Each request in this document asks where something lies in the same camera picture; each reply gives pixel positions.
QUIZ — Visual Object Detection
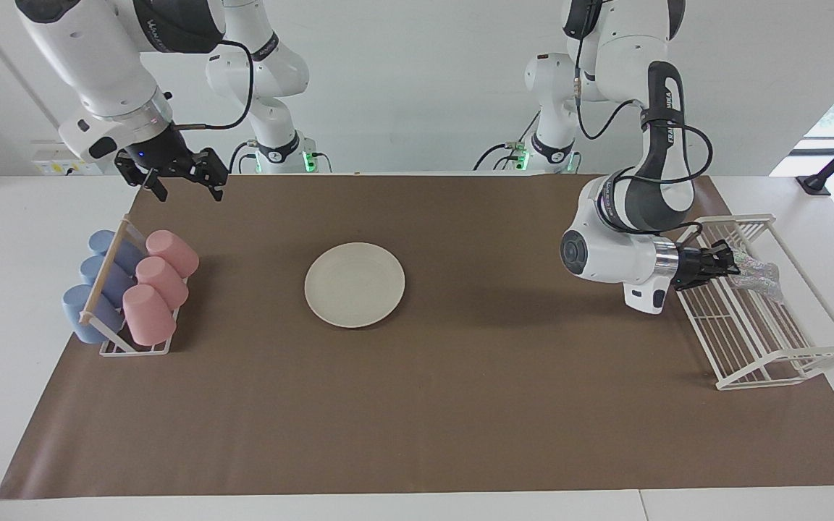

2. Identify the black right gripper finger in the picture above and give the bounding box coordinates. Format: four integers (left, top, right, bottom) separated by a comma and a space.
196, 148, 230, 202
140, 168, 169, 202

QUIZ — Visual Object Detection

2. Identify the cream round plate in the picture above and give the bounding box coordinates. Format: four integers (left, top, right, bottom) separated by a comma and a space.
304, 242, 406, 330

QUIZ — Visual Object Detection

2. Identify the pink cup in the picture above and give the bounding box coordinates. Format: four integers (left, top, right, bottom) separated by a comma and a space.
146, 229, 201, 279
135, 256, 190, 310
122, 284, 177, 347

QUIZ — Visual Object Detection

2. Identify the brown table mat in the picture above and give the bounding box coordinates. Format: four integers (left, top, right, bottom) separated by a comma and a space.
0, 174, 834, 500

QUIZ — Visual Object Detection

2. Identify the black right arm base cable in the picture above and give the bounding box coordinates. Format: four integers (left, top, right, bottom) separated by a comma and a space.
227, 141, 258, 174

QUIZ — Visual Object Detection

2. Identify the black arm base cable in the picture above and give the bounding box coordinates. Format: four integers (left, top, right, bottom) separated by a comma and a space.
473, 109, 539, 173
227, 141, 258, 174

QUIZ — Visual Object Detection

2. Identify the white wire dish rack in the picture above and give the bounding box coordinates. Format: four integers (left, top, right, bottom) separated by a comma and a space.
659, 213, 834, 391

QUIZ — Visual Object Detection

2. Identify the white wall socket box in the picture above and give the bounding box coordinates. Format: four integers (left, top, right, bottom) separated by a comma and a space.
32, 140, 106, 176

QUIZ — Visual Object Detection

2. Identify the black left arm base cable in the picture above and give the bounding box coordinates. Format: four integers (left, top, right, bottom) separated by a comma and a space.
473, 109, 539, 173

